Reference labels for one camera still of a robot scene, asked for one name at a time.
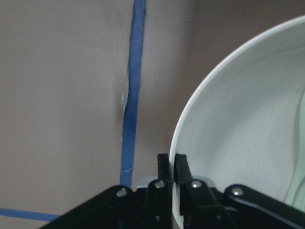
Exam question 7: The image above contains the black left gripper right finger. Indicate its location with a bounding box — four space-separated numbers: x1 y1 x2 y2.
175 154 305 229

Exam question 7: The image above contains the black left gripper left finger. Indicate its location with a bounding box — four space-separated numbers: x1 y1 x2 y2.
43 154 173 229

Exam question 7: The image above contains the white round plate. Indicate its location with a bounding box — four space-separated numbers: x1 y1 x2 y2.
170 16 305 229

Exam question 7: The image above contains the pale green plastic spoon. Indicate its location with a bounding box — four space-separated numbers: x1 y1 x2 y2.
285 92 305 212

